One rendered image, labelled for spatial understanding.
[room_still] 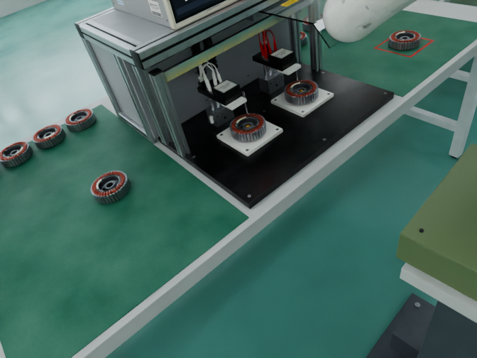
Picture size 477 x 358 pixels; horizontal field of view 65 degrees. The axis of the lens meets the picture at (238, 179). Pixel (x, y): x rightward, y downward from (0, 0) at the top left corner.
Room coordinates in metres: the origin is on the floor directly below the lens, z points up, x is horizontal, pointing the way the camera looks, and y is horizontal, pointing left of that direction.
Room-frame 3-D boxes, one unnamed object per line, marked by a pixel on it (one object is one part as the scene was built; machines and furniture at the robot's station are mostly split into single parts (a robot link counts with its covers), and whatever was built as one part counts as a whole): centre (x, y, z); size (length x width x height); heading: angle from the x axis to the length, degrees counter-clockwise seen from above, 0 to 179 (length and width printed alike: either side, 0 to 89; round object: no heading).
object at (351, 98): (1.04, -0.16, 0.76); 0.64 x 0.47 x 0.02; 121
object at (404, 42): (1.33, -0.76, 0.77); 0.11 x 0.11 x 0.04
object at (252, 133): (0.97, -0.07, 0.80); 0.11 x 0.11 x 0.04
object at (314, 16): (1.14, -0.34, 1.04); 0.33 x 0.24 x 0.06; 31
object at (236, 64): (1.25, -0.04, 0.92); 0.66 x 0.01 x 0.30; 121
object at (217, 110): (1.09, 0.01, 0.80); 0.08 x 0.05 x 0.06; 121
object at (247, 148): (0.97, -0.07, 0.78); 0.15 x 0.15 x 0.01; 31
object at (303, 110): (1.09, -0.27, 0.78); 0.15 x 0.15 x 0.01; 31
